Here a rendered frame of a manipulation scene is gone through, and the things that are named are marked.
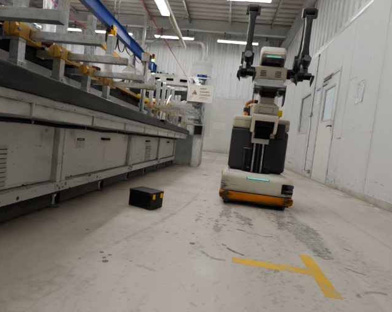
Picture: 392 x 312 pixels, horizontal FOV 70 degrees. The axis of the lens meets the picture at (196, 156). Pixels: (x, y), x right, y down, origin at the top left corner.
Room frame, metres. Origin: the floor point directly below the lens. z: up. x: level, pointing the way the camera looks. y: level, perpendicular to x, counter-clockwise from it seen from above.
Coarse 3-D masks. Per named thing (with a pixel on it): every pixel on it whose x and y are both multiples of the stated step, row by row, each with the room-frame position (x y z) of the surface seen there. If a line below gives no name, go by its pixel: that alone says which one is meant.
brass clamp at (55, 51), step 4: (52, 48) 1.24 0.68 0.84; (56, 48) 1.23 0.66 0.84; (60, 48) 1.25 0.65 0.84; (64, 48) 1.27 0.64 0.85; (52, 52) 1.24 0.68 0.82; (56, 52) 1.23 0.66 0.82; (60, 52) 1.24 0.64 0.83; (64, 52) 1.27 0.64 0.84; (68, 52) 1.30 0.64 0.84; (52, 56) 1.26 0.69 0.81; (56, 56) 1.25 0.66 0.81; (60, 56) 1.25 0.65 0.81; (64, 56) 1.28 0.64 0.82; (64, 60) 1.29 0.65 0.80; (68, 60) 1.31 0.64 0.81; (72, 64) 1.36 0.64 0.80
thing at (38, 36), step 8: (0, 32) 1.06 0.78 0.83; (32, 32) 1.05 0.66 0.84; (40, 32) 1.05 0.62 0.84; (48, 32) 1.05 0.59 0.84; (56, 32) 1.04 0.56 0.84; (40, 40) 1.07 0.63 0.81; (48, 40) 1.05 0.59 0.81; (56, 40) 1.04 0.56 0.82; (64, 40) 1.04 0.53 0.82; (72, 40) 1.04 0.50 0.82; (80, 40) 1.03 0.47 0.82; (88, 40) 1.03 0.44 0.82; (96, 40) 1.03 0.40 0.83; (104, 40) 1.05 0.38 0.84
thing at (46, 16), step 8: (0, 8) 0.79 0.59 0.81; (8, 8) 0.79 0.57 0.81; (16, 8) 0.79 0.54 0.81; (24, 8) 0.79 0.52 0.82; (32, 8) 0.78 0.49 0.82; (0, 16) 0.79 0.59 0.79; (8, 16) 0.79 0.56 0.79; (16, 16) 0.79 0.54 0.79; (24, 16) 0.79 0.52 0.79; (32, 16) 0.78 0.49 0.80; (40, 16) 0.78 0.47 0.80; (48, 16) 0.78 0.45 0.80; (56, 16) 0.78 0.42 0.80; (64, 16) 0.80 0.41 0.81; (56, 24) 0.81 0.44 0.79; (64, 24) 0.80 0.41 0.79
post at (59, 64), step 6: (60, 0) 1.26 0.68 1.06; (66, 0) 1.26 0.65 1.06; (60, 6) 1.26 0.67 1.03; (66, 6) 1.27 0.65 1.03; (66, 12) 1.27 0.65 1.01; (66, 18) 1.28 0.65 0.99; (66, 24) 1.28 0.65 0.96; (60, 30) 1.26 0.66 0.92; (66, 30) 1.28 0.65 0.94; (54, 60) 1.26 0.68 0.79; (60, 60) 1.26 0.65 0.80; (54, 66) 1.26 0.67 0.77; (60, 66) 1.26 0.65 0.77; (54, 72) 1.26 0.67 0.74; (60, 72) 1.27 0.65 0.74
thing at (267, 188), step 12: (228, 168) 2.70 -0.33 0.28; (228, 180) 2.39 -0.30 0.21; (240, 180) 2.38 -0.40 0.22; (252, 180) 2.37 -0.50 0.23; (264, 180) 2.35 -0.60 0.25; (276, 180) 2.35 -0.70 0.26; (288, 180) 2.35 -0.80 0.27; (228, 192) 2.39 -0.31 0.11; (240, 192) 2.38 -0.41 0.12; (252, 192) 2.37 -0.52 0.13; (264, 192) 2.35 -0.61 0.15; (276, 192) 2.34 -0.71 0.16; (288, 192) 2.34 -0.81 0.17; (264, 204) 2.38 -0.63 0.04; (276, 204) 2.35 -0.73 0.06; (288, 204) 2.33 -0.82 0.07
